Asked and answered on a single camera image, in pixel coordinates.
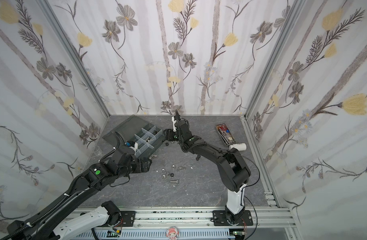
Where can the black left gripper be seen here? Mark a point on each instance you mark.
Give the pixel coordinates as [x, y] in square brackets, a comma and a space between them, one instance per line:
[140, 169]

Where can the steel wing nut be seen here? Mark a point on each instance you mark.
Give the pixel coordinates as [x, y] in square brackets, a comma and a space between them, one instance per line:
[181, 168]

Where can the pink doll figure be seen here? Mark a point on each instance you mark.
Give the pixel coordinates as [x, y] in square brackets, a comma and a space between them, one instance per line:
[172, 233]

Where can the white plastic bottle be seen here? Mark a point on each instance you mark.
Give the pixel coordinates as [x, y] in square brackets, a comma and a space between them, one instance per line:
[240, 147]

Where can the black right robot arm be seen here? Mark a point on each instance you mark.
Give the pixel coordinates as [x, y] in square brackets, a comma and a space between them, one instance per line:
[233, 169]

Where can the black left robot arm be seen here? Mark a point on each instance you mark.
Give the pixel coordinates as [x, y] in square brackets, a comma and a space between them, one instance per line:
[51, 224]

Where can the grey metal tool tray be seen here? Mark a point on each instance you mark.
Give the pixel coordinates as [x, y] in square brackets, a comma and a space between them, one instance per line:
[225, 134]

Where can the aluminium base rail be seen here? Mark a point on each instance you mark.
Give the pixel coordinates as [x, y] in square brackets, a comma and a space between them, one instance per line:
[198, 223]

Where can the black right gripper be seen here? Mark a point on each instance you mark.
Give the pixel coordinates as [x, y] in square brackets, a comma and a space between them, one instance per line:
[177, 124]

